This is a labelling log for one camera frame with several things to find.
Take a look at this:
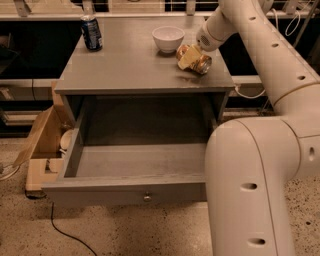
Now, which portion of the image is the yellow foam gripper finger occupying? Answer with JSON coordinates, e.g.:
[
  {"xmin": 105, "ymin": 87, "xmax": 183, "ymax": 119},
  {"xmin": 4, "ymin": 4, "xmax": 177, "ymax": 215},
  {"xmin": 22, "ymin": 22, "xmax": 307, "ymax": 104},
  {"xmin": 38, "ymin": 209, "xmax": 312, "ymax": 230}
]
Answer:
[{"xmin": 177, "ymin": 44, "xmax": 202, "ymax": 70}]

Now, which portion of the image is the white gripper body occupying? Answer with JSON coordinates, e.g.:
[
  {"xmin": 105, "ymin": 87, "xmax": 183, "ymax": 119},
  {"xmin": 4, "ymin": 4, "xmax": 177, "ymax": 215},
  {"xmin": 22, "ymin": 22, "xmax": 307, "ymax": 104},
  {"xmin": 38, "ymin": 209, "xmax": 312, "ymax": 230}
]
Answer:
[{"xmin": 196, "ymin": 7, "xmax": 236, "ymax": 52}]

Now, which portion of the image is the orange soda can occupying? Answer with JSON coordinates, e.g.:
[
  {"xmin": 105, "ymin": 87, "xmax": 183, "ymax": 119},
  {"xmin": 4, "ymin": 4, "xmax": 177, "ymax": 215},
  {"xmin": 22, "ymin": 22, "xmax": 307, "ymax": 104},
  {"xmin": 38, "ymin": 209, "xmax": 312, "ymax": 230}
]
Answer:
[{"xmin": 184, "ymin": 53, "xmax": 212, "ymax": 75}]

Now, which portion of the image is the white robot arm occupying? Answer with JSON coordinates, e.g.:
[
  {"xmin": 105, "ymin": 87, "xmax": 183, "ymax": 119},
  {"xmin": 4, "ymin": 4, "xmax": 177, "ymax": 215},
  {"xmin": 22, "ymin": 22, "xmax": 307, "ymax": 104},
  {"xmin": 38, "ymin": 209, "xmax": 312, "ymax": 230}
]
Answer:
[{"xmin": 197, "ymin": 0, "xmax": 320, "ymax": 256}]

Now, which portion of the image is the grey cabinet counter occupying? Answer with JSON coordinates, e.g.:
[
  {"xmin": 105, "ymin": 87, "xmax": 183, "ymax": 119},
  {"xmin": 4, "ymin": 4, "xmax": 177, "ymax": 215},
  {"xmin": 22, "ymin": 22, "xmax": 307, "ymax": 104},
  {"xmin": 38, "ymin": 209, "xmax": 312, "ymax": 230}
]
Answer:
[{"xmin": 54, "ymin": 15, "xmax": 236, "ymax": 125}]

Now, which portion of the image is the blue soda can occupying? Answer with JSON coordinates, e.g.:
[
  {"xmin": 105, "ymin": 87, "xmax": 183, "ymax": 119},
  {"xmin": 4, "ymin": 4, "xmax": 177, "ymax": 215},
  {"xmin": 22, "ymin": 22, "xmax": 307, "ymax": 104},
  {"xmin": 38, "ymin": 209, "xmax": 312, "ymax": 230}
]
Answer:
[{"xmin": 81, "ymin": 15, "xmax": 102, "ymax": 51}]

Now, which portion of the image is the grey open top drawer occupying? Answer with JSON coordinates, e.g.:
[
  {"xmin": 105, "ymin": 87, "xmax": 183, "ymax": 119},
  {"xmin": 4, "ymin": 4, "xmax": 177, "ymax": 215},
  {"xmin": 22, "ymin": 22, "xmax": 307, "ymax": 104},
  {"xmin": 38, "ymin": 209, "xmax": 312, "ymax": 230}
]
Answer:
[{"xmin": 43, "ymin": 95, "xmax": 216, "ymax": 207}]

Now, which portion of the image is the metal drawer knob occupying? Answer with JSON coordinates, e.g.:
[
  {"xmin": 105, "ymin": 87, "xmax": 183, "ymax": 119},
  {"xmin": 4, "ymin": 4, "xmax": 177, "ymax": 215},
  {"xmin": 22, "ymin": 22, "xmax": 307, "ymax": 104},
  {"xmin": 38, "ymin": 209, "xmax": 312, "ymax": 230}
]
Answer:
[{"xmin": 143, "ymin": 195, "xmax": 152, "ymax": 202}]

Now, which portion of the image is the white ceramic bowl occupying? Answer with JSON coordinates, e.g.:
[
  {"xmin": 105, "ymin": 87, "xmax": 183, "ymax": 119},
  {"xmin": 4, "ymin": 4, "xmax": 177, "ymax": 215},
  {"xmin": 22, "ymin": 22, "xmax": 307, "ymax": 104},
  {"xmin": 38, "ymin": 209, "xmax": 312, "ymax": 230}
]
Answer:
[{"xmin": 152, "ymin": 26, "xmax": 185, "ymax": 53}]

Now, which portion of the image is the white plate in box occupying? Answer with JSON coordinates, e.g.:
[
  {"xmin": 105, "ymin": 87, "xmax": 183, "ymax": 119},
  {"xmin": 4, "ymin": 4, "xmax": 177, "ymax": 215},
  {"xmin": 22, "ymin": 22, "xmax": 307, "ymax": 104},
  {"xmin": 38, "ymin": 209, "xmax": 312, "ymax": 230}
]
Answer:
[{"xmin": 60, "ymin": 129, "xmax": 73, "ymax": 154}]

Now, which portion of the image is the open cardboard box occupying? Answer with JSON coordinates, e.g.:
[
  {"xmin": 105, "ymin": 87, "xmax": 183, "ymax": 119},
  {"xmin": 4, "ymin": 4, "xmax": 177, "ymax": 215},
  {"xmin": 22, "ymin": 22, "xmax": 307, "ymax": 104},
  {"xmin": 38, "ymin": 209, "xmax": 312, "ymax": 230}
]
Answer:
[{"xmin": 13, "ymin": 82, "xmax": 75, "ymax": 192}]

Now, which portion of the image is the black floor cable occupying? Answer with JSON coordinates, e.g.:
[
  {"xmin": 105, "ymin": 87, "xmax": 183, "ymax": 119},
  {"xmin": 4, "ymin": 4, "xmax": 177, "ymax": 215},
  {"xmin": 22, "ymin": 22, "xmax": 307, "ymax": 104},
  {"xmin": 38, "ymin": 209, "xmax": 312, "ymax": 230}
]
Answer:
[{"xmin": 24, "ymin": 189, "xmax": 98, "ymax": 256}]

